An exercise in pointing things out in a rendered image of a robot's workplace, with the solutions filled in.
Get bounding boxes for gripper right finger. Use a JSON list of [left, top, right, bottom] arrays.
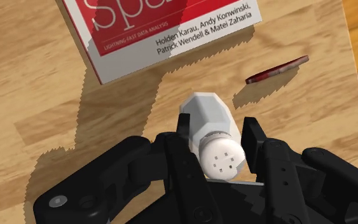
[[240, 116, 358, 224]]

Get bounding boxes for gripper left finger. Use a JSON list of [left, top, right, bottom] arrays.
[[32, 113, 223, 224]]

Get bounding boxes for white salt shaker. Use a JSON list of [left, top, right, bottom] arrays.
[[179, 92, 247, 181]]

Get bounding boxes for red pen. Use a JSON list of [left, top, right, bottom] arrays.
[[245, 55, 310, 85]]

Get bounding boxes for red and white book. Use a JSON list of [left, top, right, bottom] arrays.
[[62, 0, 263, 85]]

